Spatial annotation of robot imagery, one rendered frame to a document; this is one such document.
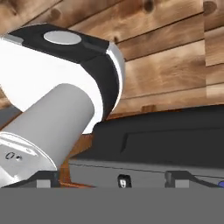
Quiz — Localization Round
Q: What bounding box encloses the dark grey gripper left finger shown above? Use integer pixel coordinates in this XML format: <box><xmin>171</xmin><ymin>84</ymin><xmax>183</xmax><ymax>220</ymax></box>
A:
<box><xmin>3</xmin><ymin>170</ymin><xmax>61</xmax><ymax>189</ymax></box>

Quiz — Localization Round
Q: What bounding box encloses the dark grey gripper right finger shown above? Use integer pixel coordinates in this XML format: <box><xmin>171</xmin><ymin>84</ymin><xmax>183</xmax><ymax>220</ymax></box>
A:
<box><xmin>164</xmin><ymin>170</ymin><xmax>224</xmax><ymax>189</ymax></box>

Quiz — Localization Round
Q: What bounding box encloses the black flat block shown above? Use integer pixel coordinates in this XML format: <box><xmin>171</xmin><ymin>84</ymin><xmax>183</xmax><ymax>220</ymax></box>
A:
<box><xmin>76</xmin><ymin>104</ymin><xmax>224</xmax><ymax>170</ymax></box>

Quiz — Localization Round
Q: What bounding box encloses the grey flat panel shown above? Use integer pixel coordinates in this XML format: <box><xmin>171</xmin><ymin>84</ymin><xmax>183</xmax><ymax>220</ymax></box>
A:
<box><xmin>68</xmin><ymin>158</ymin><xmax>224</xmax><ymax>189</ymax></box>

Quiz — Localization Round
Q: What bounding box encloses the small black box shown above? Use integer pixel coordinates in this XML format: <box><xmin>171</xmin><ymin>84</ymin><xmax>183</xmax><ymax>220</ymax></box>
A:
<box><xmin>117</xmin><ymin>173</ymin><xmax>132</xmax><ymax>189</ymax></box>

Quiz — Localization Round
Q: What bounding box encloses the white and black round thing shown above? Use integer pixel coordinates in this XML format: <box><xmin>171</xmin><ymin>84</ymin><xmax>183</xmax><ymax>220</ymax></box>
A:
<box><xmin>0</xmin><ymin>23</ymin><xmax>127</xmax><ymax>189</ymax></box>

